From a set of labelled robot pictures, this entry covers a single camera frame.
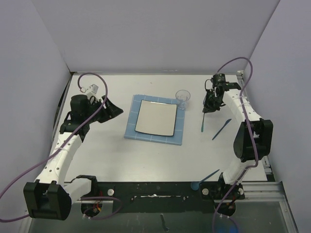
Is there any clear drinking glass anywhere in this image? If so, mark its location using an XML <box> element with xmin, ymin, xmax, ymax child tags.
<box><xmin>175</xmin><ymin>89</ymin><xmax>191</xmax><ymax>110</ymax></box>

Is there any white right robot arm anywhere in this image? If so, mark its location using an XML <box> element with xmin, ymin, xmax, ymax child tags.
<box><xmin>202</xmin><ymin>73</ymin><xmax>273</xmax><ymax>199</ymax></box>

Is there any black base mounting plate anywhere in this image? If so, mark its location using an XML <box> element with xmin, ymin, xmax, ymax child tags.
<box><xmin>80</xmin><ymin>181</ymin><xmax>245</xmax><ymax>217</ymax></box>

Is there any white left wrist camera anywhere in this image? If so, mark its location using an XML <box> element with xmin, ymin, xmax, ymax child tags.
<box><xmin>80</xmin><ymin>84</ymin><xmax>99</xmax><ymax>96</ymax></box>

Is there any square white plate dark rim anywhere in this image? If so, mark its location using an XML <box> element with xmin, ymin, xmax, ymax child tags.
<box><xmin>135</xmin><ymin>100</ymin><xmax>177</xmax><ymax>136</ymax></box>

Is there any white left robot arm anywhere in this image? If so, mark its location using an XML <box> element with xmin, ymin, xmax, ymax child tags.
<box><xmin>23</xmin><ymin>94</ymin><xmax>123</xmax><ymax>220</ymax></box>

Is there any aluminium table frame rail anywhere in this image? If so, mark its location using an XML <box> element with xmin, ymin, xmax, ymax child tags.
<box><xmin>237</xmin><ymin>70</ymin><xmax>299</xmax><ymax>233</ymax></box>

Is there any dark blue knife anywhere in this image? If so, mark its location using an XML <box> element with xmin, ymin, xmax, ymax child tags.
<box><xmin>212</xmin><ymin>118</ymin><xmax>232</xmax><ymax>140</ymax></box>

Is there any blue plastic spoon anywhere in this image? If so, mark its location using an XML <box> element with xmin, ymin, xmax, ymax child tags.
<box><xmin>190</xmin><ymin>169</ymin><xmax>219</xmax><ymax>191</ymax></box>

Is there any blue grid placemat cloth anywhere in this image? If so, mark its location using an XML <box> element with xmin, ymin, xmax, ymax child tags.
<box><xmin>124</xmin><ymin>95</ymin><xmax>185</xmax><ymax>146</ymax></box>

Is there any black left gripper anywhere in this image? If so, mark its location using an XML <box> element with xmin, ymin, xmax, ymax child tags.
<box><xmin>84</xmin><ymin>96</ymin><xmax>122</xmax><ymax>124</ymax></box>

